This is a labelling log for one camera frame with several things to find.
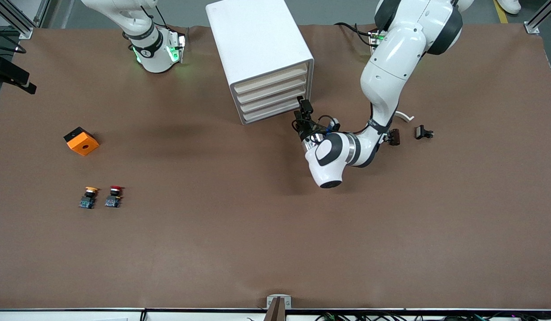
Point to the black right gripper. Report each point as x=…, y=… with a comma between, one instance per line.
x=12, y=72

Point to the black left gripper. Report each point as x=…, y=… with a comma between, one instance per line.
x=306, y=129

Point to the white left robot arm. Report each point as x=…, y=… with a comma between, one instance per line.
x=391, y=58

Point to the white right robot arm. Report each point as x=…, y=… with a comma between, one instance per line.
x=155, y=58

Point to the orange and black button box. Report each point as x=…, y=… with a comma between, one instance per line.
x=84, y=145

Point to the yellow push button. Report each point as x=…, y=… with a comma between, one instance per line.
x=87, y=201

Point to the red push button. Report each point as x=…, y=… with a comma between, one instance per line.
x=112, y=200

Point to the dark brown small component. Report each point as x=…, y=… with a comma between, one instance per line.
x=395, y=137

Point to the grey base connector plate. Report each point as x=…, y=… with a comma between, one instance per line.
x=374, y=38
x=179, y=47

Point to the black small component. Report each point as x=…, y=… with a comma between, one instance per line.
x=421, y=132

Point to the brown table mat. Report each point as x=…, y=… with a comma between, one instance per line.
x=257, y=223

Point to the white shoe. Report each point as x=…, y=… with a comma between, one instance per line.
x=509, y=5

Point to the aluminium frame post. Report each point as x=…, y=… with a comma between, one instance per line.
x=532, y=27
x=25, y=32

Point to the grey camera bracket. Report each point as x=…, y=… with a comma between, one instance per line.
x=270, y=302

